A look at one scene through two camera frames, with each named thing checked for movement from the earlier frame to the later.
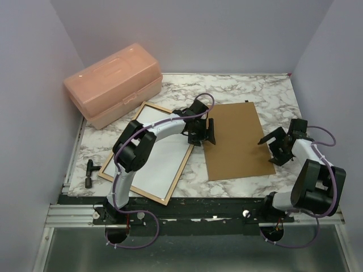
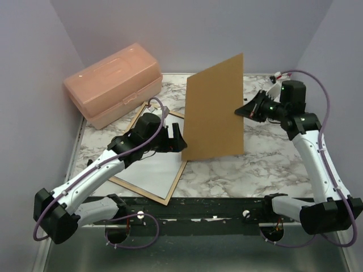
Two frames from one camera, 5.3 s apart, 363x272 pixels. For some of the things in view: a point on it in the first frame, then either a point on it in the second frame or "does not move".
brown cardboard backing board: [237, 131] -> [212, 128]
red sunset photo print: [156, 172] does not move
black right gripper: [280, 158] -> [252, 109]
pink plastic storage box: [112, 87] does not move
